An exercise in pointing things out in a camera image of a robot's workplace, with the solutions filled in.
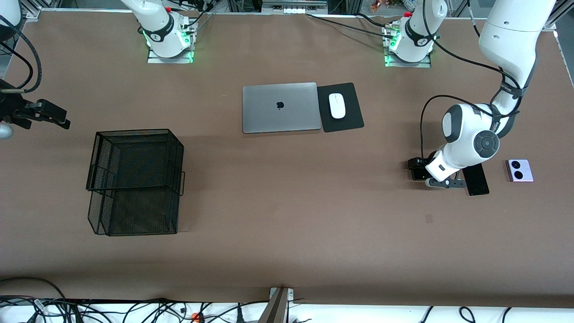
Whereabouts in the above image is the long black smartphone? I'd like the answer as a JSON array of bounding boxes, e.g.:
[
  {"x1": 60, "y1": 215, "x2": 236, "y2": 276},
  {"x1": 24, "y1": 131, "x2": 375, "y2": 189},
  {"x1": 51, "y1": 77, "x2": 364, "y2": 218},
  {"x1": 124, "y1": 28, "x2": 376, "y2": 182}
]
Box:
[{"x1": 463, "y1": 163, "x2": 490, "y2": 196}]

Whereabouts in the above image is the lilac flip phone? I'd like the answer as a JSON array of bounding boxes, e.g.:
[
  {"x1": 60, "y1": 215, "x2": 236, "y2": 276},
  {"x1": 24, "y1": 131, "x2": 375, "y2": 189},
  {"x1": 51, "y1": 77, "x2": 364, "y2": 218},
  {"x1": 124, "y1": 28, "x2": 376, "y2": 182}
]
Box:
[{"x1": 506, "y1": 159, "x2": 534, "y2": 182}]

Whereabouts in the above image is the black mouse pad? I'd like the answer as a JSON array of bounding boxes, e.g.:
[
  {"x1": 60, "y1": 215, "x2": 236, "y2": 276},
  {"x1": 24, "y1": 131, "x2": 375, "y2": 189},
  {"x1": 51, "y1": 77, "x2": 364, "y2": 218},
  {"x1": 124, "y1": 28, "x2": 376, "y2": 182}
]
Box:
[{"x1": 317, "y1": 82, "x2": 365, "y2": 133}]

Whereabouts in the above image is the white computer mouse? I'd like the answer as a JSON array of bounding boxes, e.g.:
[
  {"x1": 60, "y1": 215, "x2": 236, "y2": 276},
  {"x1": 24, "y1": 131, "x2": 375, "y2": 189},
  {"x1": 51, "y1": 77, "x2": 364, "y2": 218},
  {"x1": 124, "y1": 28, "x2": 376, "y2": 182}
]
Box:
[{"x1": 329, "y1": 93, "x2": 347, "y2": 119}]

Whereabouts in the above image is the black mesh two-tier organizer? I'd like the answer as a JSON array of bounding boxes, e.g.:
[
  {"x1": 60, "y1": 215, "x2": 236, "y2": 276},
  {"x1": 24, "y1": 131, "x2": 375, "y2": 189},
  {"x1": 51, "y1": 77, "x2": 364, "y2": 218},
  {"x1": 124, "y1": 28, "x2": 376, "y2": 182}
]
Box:
[{"x1": 86, "y1": 129, "x2": 186, "y2": 237}]

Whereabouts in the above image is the silver closed laptop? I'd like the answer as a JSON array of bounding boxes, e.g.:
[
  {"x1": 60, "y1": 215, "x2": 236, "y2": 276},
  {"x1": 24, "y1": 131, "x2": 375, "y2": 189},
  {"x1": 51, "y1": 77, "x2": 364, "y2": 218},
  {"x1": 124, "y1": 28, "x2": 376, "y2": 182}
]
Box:
[{"x1": 242, "y1": 82, "x2": 322, "y2": 134}]

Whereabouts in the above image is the grey power strip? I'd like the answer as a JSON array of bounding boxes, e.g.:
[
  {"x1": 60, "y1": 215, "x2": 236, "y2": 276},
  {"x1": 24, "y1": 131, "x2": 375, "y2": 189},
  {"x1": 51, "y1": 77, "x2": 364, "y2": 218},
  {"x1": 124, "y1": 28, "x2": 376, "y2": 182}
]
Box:
[{"x1": 261, "y1": 0, "x2": 328, "y2": 15}]

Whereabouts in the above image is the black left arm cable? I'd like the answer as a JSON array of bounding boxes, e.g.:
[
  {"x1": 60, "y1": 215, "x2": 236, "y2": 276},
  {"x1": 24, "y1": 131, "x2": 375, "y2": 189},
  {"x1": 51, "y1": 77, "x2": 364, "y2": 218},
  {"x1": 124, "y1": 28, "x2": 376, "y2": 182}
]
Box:
[{"x1": 420, "y1": 0, "x2": 525, "y2": 158}]

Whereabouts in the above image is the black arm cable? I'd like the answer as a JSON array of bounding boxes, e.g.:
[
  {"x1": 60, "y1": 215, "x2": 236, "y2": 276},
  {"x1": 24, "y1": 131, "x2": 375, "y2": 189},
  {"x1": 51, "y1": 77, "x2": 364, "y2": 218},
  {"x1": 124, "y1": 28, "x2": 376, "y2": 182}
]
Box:
[
  {"x1": 420, "y1": 0, "x2": 525, "y2": 158},
  {"x1": 0, "y1": 15, "x2": 43, "y2": 94}
]

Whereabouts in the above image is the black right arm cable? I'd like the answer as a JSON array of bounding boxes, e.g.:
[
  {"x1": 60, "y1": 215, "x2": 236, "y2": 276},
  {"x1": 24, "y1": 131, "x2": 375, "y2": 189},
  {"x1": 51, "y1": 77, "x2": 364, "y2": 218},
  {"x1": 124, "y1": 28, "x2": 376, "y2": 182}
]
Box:
[{"x1": 0, "y1": 15, "x2": 43, "y2": 94}]

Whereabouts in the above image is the aluminium frame profile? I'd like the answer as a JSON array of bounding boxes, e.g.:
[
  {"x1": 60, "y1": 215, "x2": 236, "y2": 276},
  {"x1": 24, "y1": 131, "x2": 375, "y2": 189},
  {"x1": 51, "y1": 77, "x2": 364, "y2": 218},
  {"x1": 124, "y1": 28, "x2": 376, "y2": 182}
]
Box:
[
  {"x1": 543, "y1": 0, "x2": 574, "y2": 32},
  {"x1": 20, "y1": 0, "x2": 43, "y2": 21}
]

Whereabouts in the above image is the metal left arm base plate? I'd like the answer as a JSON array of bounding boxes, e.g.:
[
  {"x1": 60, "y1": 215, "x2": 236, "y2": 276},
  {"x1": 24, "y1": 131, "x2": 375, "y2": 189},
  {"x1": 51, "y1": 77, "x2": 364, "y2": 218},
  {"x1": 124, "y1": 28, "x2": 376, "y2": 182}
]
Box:
[{"x1": 384, "y1": 50, "x2": 432, "y2": 69}]

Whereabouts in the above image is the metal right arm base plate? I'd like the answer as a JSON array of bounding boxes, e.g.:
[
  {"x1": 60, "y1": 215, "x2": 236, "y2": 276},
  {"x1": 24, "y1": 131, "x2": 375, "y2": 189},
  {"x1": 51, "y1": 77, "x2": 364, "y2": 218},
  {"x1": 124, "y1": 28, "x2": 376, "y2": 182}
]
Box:
[{"x1": 147, "y1": 45, "x2": 195, "y2": 64}]

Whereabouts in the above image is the black table cable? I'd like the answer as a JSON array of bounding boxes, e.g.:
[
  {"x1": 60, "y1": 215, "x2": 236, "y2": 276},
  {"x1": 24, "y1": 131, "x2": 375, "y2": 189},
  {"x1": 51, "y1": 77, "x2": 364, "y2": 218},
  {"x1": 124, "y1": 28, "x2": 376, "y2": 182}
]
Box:
[
  {"x1": 306, "y1": 13, "x2": 395, "y2": 39},
  {"x1": 354, "y1": 13, "x2": 391, "y2": 28}
]

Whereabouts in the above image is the thick black cable loop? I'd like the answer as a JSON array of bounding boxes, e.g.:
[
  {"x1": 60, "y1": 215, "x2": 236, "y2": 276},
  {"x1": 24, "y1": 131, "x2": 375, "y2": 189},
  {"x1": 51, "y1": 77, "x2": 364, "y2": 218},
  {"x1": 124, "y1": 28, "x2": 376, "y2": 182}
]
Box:
[{"x1": 0, "y1": 277, "x2": 68, "y2": 310}]

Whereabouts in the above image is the grey metal camera bracket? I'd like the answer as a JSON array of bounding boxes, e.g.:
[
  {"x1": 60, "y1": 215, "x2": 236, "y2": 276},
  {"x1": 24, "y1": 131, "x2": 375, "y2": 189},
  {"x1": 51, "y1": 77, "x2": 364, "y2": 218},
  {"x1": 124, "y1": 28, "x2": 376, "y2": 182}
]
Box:
[{"x1": 258, "y1": 287, "x2": 295, "y2": 323}]

